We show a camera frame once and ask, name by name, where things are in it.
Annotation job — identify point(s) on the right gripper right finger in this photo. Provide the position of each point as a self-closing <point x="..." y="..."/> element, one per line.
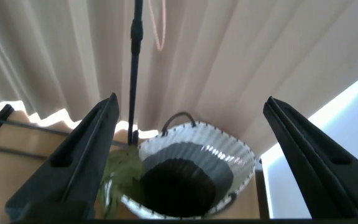
<point x="319" y="174"/>

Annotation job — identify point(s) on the green printed garment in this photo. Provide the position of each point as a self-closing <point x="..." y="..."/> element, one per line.
<point x="123" y="171"/>

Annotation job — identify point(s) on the pink clothes hanger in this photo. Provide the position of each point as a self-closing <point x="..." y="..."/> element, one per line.
<point x="164" y="25"/>

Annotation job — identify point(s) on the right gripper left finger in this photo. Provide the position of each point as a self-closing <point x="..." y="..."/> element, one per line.
<point x="61" y="174"/>

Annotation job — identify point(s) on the white laundry basket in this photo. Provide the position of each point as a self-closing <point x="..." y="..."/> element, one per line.
<point x="197" y="133"/>

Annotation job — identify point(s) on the black clothes rack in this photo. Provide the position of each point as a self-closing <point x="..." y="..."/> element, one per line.
<point x="134" y="62"/>

